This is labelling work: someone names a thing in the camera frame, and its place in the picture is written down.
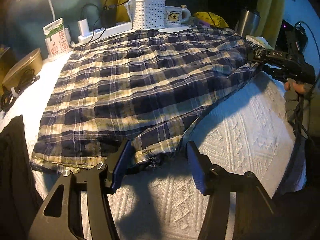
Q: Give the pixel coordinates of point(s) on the white perforated basket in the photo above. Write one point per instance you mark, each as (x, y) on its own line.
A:
(146, 14)

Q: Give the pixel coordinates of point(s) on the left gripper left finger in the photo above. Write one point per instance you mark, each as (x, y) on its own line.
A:
(117, 164)

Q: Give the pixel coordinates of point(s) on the white charger plug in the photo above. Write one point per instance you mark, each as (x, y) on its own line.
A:
(83, 27)

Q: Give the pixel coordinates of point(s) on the tan plastic food container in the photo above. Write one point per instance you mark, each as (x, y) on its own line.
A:
(31, 61)

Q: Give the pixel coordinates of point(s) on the stainless steel tumbler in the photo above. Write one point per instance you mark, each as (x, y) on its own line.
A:
(247, 23)

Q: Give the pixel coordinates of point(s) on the black folded garment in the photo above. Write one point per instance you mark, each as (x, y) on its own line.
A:
(20, 200)

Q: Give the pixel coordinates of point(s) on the plaid checkered pants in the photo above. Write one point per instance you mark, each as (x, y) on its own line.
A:
(148, 87)

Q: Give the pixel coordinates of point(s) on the white bear mug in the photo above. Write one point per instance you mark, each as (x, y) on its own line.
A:
(176, 16)

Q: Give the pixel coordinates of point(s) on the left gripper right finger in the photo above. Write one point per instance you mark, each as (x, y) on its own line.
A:
(201, 169)

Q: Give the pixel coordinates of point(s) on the yellow curtain right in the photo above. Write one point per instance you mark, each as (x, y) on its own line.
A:
(271, 16)

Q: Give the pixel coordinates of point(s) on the green white milk carton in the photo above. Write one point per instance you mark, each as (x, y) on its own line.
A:
(56, 39)

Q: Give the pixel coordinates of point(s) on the gloved right hand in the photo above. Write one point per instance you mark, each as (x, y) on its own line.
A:
(293, 91)

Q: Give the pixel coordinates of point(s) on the white power strip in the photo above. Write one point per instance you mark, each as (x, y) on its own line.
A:
(102, 33)

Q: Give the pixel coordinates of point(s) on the yellow cartoon pouch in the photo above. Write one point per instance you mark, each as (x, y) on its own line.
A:
(211, 20)

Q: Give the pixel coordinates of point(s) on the black power adapter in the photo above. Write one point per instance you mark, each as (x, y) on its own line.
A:
(108, 16)

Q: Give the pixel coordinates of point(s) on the yellow tissue box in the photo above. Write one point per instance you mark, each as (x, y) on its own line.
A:
(260, 41)

